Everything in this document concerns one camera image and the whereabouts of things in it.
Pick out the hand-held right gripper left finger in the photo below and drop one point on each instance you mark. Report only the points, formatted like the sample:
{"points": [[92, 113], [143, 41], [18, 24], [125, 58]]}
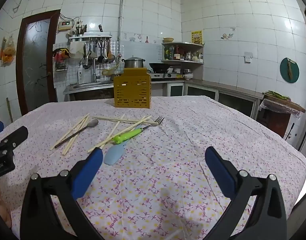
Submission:
{"points": [[86, 172]]}

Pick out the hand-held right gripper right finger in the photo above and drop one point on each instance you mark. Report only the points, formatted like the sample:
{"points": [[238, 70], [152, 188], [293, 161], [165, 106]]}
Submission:
{"points": [[221, 172]]}

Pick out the light blue plastic spatula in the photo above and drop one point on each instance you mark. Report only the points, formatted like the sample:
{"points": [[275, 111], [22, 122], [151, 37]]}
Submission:
{"points": [[112, 155]]}

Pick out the dark wooden spoon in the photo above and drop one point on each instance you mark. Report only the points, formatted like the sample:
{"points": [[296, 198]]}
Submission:
{"points": [[92, 123]]}

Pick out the bunch of wooden chopsticks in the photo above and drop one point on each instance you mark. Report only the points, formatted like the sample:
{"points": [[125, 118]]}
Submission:
{"points": [[105, 118]]}

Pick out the yellow slotted utensil holder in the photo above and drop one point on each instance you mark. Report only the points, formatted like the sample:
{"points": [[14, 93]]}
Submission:
{"points": [[133, 90]]}

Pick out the row of hanging kitchen utensils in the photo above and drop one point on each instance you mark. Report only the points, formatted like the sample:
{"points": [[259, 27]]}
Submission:
{"points": [[100, 55]]}

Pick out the person's left hand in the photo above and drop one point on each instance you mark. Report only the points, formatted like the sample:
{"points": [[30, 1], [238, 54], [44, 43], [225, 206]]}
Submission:
{"points": [[0, 208]]}

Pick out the wooden stick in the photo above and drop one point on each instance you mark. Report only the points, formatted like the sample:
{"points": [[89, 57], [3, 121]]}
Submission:
{"points": [[9, 110]]}

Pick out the pink floral tablecloth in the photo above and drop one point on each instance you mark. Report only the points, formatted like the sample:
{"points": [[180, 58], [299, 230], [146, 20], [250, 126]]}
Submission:
{"points": [[168, 180]]}

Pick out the plastic-covered side table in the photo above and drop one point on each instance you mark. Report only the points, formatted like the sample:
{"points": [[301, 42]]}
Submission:
{"points": [[275, 120]]}

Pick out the orange plastic bag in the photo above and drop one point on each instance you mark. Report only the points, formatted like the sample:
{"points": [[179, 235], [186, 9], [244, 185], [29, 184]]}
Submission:
{"points": [[7, 52]]}

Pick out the brown door with frosted glass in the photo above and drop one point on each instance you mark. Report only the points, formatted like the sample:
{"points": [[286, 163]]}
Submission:
{"points": [[32, 55]]}

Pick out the kitchen counter cabinet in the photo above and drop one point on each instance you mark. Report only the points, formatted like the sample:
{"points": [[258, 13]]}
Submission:
{"points": [[230, 90]]}

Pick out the steel sink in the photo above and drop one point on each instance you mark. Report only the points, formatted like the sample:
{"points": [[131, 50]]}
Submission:
{"points": [[87, 85]]}

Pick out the white soap dispenser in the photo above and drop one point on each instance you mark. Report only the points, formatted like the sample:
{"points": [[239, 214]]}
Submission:
{"points": [[80, 76]]}

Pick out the red and yellow cloth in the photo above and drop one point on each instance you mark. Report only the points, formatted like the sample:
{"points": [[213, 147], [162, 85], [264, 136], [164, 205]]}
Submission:
{"points": [[60, 53]]}

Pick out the green vegetables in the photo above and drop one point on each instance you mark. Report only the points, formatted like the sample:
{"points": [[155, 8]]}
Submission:
{"points": [[276, 95]]}

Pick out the metal faucet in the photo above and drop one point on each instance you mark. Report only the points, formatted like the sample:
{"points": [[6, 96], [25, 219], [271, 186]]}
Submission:
{"points": [[94, 67]]}

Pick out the white hanging cloth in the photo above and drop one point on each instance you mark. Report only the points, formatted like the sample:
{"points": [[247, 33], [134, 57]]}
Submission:
{"points": [[76, 48]]}

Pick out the steel gas stove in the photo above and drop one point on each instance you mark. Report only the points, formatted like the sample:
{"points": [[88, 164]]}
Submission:
{"points": [[165, 75]]}

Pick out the beige electrical control box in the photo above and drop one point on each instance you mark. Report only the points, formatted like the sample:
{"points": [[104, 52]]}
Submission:
{"points": [[64, 26]]}

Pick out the steel pot with lid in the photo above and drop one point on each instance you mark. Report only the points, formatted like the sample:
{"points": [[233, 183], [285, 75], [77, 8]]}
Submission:
{"points": [[134, 63]]}

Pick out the round green cutting board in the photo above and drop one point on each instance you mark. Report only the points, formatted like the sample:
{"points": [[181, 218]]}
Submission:
{"points": [[283, 70]]}

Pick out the black wok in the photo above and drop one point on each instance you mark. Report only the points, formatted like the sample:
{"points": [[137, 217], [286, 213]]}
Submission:
{"points": [[160, 66]]}

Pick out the brown hanging brush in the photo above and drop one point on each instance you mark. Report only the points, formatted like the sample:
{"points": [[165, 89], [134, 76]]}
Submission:
{"points": [[290, 70]]}

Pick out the row of condiment bottles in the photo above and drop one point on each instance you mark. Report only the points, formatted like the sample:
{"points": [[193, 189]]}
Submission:
{"points": [[169, 53]]}

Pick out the beige bowl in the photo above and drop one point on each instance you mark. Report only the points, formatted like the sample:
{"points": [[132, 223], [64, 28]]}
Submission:
{"points": [[168, 40]]}

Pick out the corner wall shelf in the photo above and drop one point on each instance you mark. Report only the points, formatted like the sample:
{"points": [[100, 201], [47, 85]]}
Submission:
{"points": [[183, 61]]}

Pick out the white wall socket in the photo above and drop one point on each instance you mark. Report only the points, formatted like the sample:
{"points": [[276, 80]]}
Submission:
{"points": [[248, 57]]}

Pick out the metal wall rack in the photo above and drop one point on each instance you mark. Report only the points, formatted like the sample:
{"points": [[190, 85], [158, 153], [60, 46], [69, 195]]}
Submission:
{"points": [[92, 37]]}

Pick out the yellow wall poster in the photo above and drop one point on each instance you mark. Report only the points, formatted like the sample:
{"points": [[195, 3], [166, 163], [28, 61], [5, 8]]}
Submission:
{"points": [[196, 37]]}

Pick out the grey wall pipe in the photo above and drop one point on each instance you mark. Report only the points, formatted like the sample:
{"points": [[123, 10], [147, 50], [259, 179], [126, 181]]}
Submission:
{"points": [[120, 17]]}

